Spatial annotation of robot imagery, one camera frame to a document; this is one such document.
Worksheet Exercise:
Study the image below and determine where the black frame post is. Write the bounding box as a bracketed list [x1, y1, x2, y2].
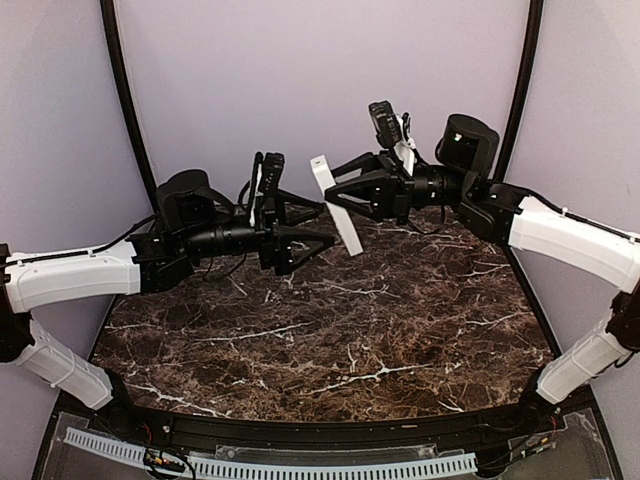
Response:
[493, 0, 544, 181]
[99, 0, 156, 198]

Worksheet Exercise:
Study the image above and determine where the right black frame post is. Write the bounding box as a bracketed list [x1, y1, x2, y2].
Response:
[493, 0, 544, 181]

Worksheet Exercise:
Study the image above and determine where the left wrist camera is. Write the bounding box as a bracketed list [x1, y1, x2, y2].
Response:
[238, 152, 285, 227]

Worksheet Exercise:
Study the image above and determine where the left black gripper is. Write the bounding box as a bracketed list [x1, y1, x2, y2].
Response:
[181, 188, 335, 275]

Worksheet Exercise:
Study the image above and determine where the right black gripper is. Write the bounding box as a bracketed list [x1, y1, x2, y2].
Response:
[320, 149, 473, 224]

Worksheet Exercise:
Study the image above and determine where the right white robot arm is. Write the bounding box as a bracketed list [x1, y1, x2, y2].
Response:
[312, 104, 639, 434]

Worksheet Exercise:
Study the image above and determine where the left black frame post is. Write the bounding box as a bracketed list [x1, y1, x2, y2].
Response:
[99, 0, 156, 198]

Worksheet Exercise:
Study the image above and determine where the white remote control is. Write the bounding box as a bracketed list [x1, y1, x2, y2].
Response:
[310, 155, 363, 256]

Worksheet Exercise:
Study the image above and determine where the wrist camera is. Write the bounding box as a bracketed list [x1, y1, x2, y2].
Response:
[238, 152, 285, 227]
[368, 100, 417, 176]

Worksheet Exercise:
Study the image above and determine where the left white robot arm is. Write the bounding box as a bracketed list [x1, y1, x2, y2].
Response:
[1, 169, 335, 436]

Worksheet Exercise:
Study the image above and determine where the white cable duct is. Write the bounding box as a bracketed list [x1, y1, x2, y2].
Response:
[64, 427, 477, 480]

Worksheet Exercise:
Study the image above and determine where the black front rail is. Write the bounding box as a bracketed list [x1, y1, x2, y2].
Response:
[92, 405, 552, 451]

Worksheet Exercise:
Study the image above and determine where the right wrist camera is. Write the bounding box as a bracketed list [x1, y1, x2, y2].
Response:
[368, 100, 417, 176]

